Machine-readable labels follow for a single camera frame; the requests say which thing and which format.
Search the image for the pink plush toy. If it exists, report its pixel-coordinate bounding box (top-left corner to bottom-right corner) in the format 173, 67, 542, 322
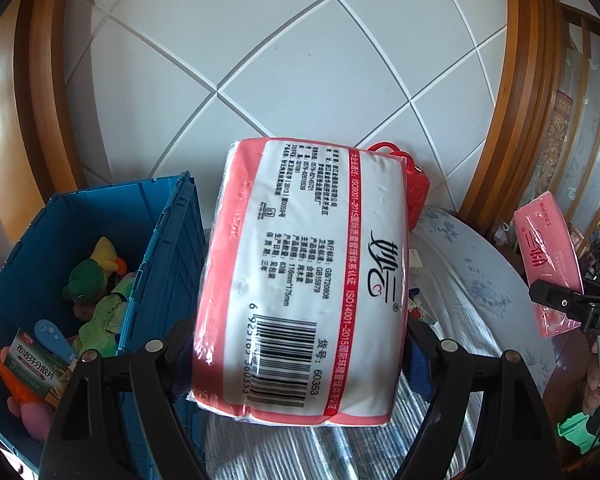
7, 392, 57, 442

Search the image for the green white medicine box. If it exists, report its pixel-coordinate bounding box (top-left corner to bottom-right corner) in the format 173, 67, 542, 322
7, 327, 75, 407

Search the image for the green plastic crate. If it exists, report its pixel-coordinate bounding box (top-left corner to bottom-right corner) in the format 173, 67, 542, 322
556, 411, 600, 455

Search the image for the blue plastic crate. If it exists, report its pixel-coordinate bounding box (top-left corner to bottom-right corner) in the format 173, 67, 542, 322
0, 171, 212, 467

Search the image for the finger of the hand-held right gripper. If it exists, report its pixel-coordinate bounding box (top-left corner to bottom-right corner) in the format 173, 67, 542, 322
528, 274, 600, 336

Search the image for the wooden door frame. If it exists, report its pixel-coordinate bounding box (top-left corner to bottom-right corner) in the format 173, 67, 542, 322
459, 0, 588, 243
14, 0, 88, 206

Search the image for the large pink barcode tissue pack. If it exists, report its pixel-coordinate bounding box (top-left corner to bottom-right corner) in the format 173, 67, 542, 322
189, 135, 417, 429

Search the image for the red plastic case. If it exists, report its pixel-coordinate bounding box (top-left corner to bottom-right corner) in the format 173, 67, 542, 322
365, 141, 432, 232

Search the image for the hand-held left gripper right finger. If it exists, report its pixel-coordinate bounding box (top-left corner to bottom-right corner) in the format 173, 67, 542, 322
395, 322, 563, 480

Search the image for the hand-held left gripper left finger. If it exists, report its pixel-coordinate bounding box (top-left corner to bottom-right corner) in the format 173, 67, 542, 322
40, 317, 206, 480

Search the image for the green plush cloth toy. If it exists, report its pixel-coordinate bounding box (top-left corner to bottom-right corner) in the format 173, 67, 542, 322
74, 275, 137, 358

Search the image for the yellow duck plush toy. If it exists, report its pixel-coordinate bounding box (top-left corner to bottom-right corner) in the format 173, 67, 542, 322
0, 347, 36, 403

